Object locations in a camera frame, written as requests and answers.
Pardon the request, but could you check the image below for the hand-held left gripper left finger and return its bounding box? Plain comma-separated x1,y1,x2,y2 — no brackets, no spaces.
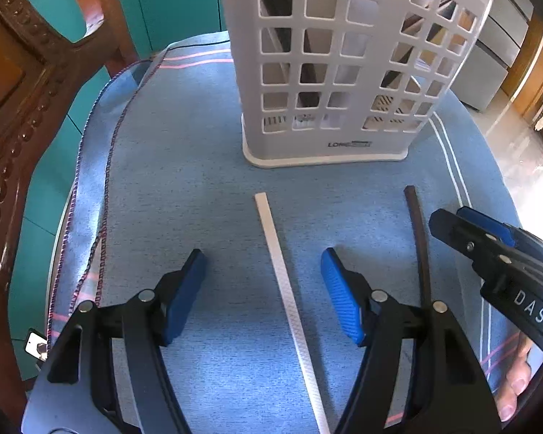
47,248,208,434

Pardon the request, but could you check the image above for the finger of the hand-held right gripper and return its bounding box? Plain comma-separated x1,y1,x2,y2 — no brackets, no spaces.
429,209,517,282
457,207,543,266

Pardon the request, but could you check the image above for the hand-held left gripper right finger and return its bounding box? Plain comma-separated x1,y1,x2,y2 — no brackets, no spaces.
321,248,503,434

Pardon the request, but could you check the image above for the dark chopstick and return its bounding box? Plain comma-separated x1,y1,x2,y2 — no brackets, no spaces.
259,0,320,111
404,185,433,309
382,0,458,89

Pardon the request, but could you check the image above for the white strip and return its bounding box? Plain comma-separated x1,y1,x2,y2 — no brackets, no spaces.
254,192,332,434

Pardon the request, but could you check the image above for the white plastic utensil basket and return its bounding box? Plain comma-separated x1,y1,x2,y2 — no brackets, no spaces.
217,0,498,170

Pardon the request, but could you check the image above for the person's right hand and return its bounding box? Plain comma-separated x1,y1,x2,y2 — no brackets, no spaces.
495,332,543,422

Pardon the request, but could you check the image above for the blue striped cloth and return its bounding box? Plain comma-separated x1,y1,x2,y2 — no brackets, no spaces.
47,31,523,434

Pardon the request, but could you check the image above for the grey cabinet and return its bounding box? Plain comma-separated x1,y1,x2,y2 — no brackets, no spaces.
452,0,539,111

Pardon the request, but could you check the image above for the small white tag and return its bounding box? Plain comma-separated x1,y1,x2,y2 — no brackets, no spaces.
25,329,48,362

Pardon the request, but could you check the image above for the wooden framed glass door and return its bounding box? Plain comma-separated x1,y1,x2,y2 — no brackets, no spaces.
502,22,543,114

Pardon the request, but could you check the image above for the carved wooden chair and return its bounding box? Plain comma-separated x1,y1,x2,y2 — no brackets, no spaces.
0,0,139,417

